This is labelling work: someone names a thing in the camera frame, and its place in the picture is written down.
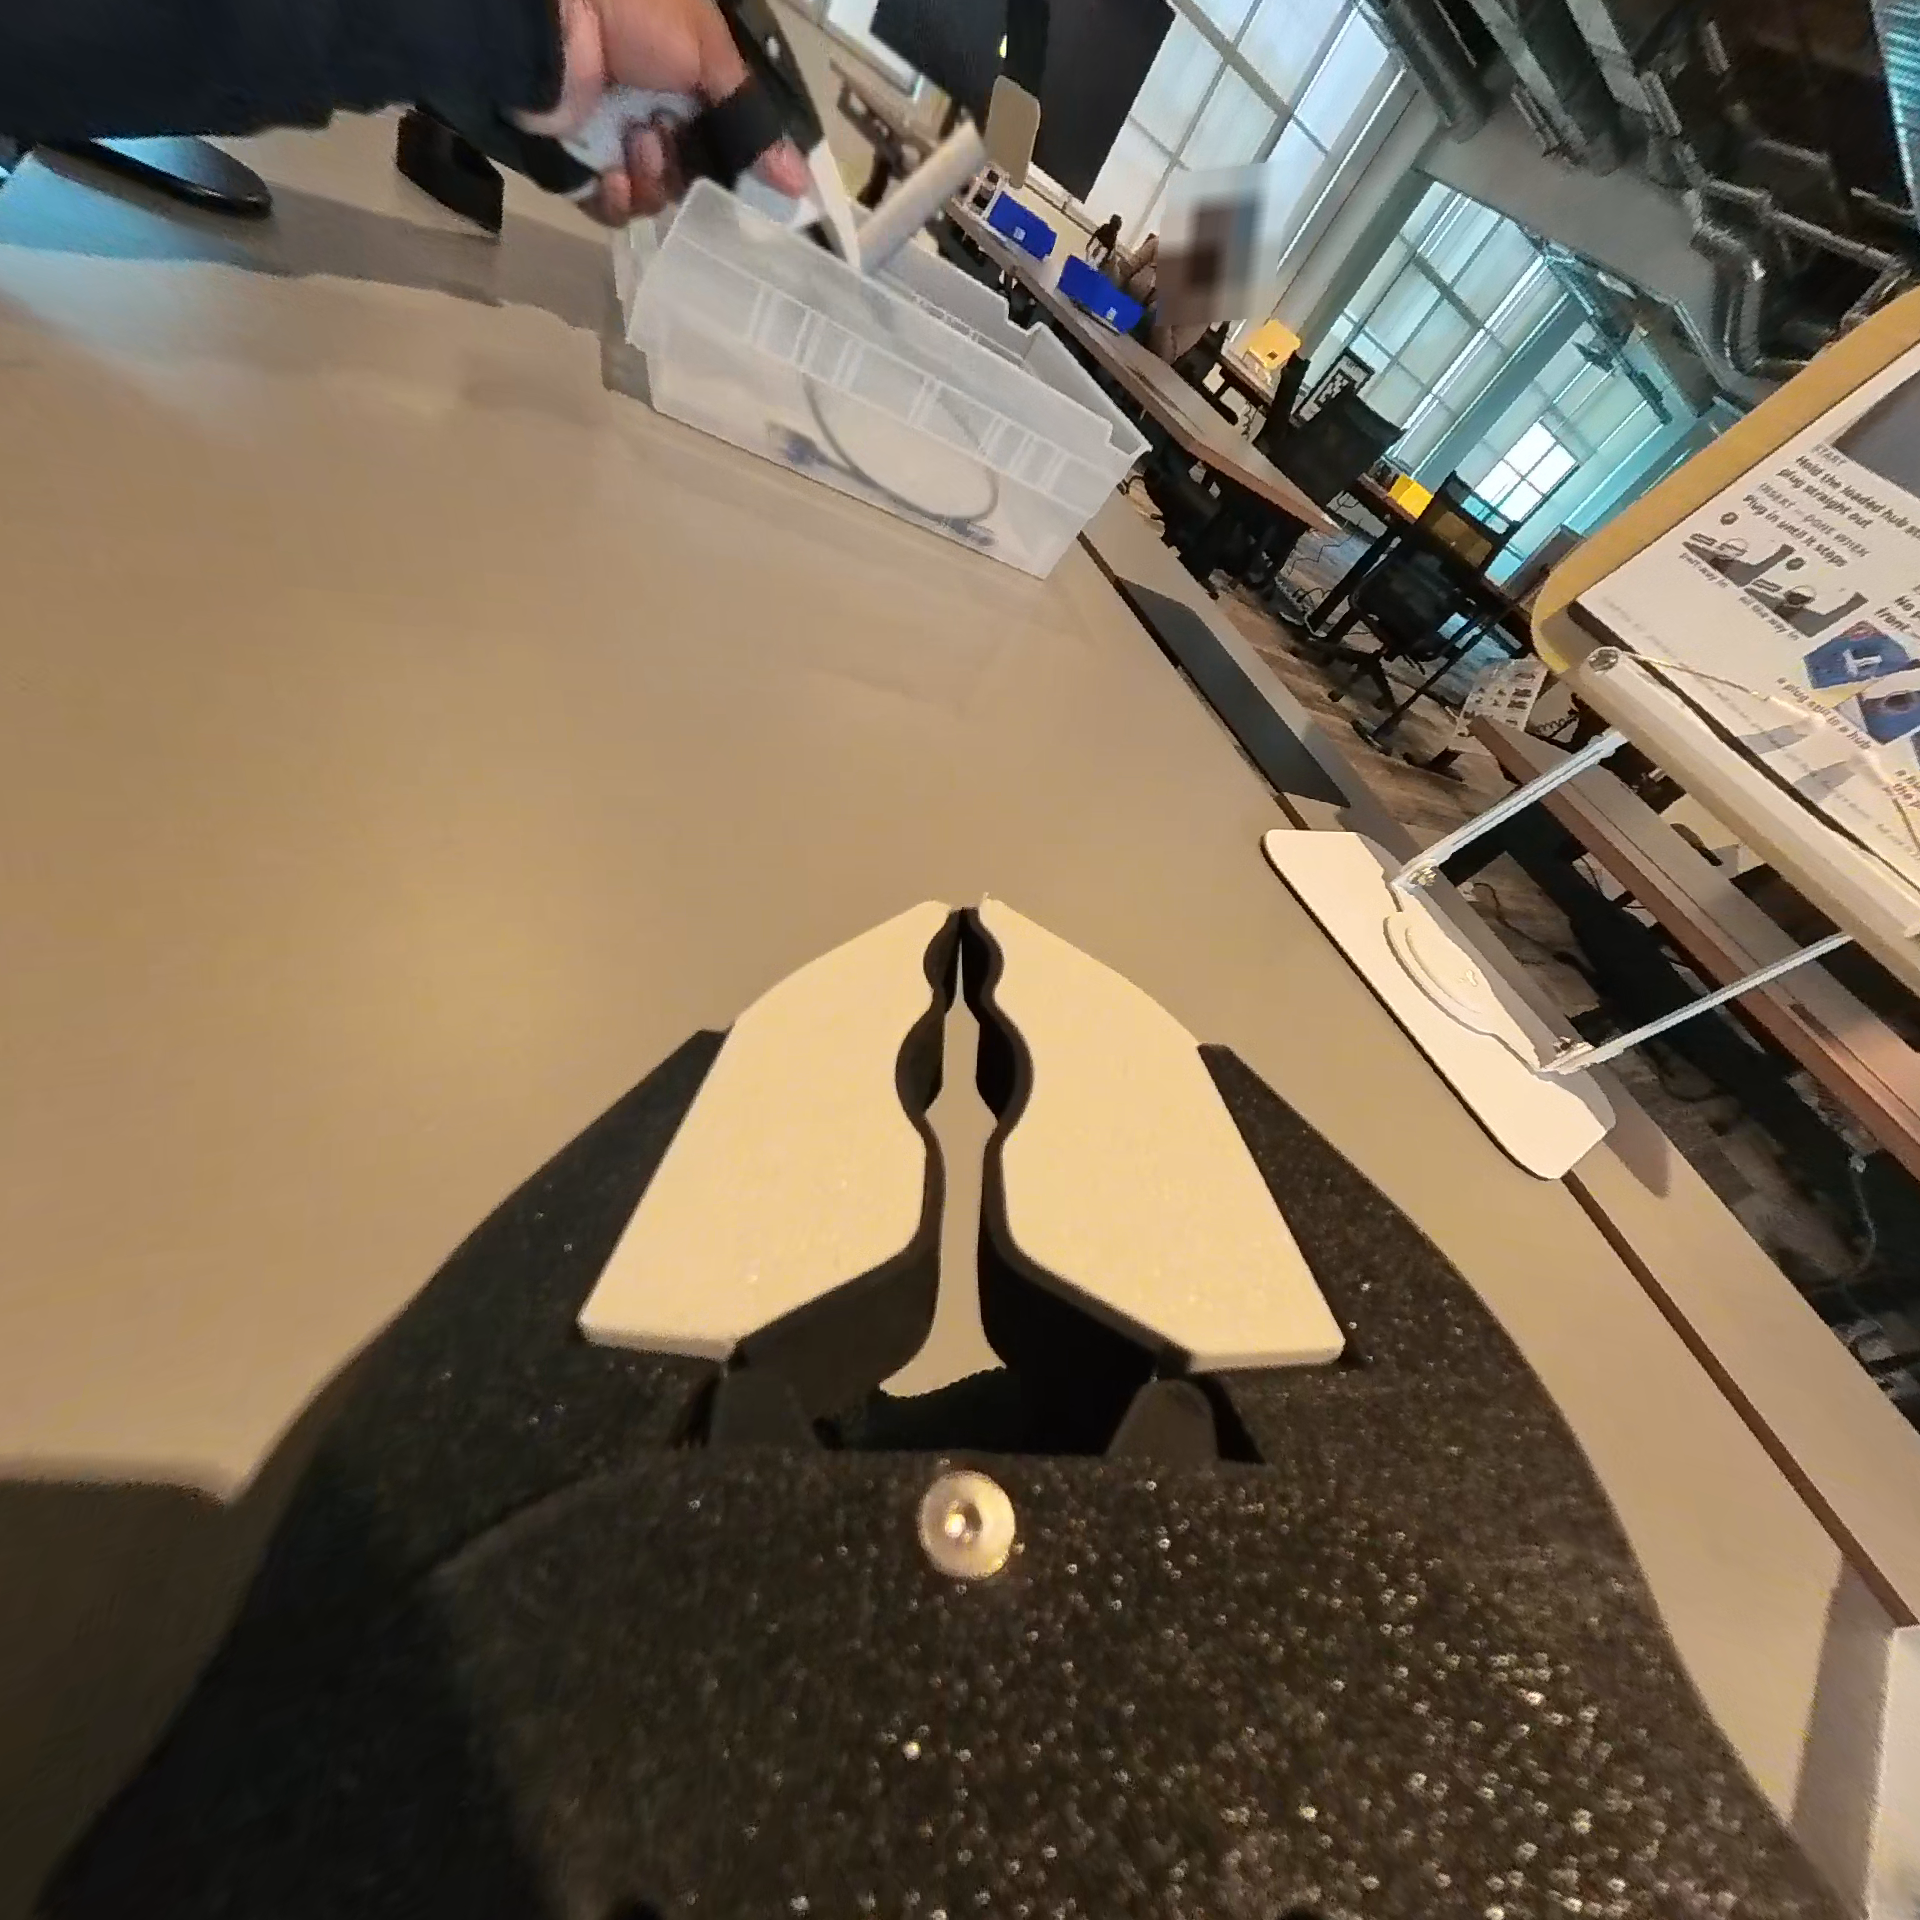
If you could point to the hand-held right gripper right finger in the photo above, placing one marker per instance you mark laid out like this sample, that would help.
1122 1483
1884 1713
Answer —
1154 1171

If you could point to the white document stand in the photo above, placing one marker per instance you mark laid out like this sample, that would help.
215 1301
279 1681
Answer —
1350 900

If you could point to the instruction sheet on stand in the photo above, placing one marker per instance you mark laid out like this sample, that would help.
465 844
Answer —
1724 600

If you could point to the clear plastic bin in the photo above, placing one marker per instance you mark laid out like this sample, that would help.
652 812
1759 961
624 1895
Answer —
902 376

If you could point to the person's left forearm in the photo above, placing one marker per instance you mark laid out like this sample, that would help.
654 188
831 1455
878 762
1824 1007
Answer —
225 60

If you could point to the large black monitor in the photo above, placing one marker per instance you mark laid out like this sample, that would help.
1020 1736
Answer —
1095 76

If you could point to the rounded beige board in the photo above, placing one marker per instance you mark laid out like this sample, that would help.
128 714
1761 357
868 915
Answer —
1014 129

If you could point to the blue storage bin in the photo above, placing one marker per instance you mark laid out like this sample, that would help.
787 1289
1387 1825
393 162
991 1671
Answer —
1102 293
1022 224

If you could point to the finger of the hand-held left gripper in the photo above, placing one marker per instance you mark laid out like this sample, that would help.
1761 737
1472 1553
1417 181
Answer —
832 201

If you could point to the black desk mat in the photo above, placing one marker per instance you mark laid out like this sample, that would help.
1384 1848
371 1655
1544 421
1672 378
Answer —
1231 690

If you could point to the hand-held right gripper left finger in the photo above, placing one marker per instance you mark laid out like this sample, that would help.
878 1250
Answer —
780 1171

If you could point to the brown office desk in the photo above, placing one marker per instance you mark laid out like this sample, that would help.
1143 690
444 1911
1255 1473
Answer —
1201 435

